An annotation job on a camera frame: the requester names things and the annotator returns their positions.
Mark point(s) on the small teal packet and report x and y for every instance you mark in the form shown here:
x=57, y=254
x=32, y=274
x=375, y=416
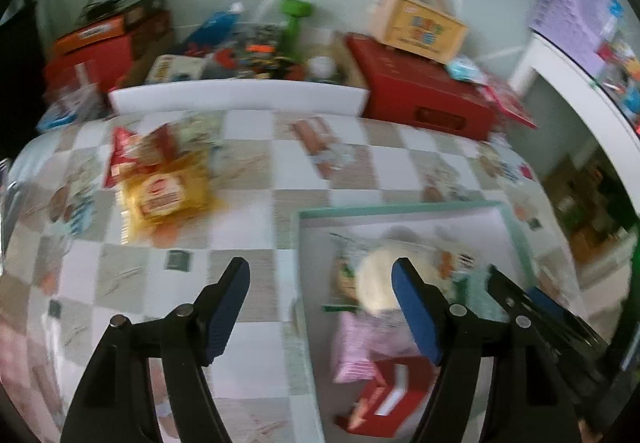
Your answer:
x=465, y=70

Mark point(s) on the small red snack packet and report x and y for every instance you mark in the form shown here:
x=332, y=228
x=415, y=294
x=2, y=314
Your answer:
x=385, y=398

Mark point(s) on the clear round pastry packet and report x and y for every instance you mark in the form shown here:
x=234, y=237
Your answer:
x=375, y=278

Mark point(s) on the brown box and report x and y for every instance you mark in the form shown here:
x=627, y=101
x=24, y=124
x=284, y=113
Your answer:
x=150, y=28

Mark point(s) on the yellow cardboard carry box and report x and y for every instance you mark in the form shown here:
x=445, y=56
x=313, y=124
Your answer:
x=420, y=28

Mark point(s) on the green snack packet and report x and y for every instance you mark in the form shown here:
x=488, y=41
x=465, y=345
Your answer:
x=475, y=290

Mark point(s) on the green dumbbell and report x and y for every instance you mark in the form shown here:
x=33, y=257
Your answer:
x=295, y=23

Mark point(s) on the pink snack packet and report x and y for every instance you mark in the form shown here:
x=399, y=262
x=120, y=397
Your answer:
x=355, y=348

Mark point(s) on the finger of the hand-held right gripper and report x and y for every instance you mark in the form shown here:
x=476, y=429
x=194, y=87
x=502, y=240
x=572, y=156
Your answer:
x=555, y=323

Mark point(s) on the pile of small toys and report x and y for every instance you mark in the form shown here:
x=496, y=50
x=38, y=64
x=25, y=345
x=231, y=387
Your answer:
x=255, y=50

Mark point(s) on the white long tray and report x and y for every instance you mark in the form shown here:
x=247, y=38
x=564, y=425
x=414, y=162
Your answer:
x=240, y=98

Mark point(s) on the flat red patterned box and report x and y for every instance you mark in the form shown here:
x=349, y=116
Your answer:
x=510, y=105

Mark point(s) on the checkered printed tablecloth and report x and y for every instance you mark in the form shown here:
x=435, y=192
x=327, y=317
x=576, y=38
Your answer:
x=250, y=163

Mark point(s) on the white tray with teal rim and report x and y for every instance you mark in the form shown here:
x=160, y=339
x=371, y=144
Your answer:
x=450, y=228

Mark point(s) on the large red box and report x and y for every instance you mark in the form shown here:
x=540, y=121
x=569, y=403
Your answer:
x=415, y=88

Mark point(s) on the blue bottle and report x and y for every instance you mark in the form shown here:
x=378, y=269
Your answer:
x=215, y=28

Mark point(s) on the orange red box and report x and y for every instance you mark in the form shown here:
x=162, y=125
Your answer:
x=90, y=53

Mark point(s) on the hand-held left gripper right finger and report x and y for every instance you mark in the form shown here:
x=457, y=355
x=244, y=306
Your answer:
x=415, y=308

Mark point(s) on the white ball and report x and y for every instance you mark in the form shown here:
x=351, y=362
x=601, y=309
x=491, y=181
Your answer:
x=319, y=68

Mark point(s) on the purple wall calendar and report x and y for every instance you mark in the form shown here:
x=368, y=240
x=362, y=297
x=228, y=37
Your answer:
x=570, y=13

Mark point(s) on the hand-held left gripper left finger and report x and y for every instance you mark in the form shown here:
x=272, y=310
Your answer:
x=227, y=308

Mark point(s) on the yellow snack packet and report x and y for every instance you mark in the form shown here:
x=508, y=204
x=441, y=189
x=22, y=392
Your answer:
x=165, y=193

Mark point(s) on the yellow printed box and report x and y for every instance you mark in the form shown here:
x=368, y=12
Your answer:
x=172, y=69

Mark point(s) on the clear blue plastic bag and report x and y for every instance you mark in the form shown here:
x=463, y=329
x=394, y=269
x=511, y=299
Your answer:
x=57, y=115

